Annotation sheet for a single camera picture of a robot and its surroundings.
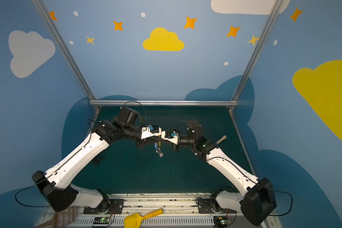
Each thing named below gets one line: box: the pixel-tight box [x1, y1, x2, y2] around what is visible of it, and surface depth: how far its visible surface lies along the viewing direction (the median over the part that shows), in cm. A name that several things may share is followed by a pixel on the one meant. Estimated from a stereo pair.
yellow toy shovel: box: [123, 208, 164, 228], surface depth 71 cm
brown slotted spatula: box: [34, 205, 76, 228], surface depth 72 cm
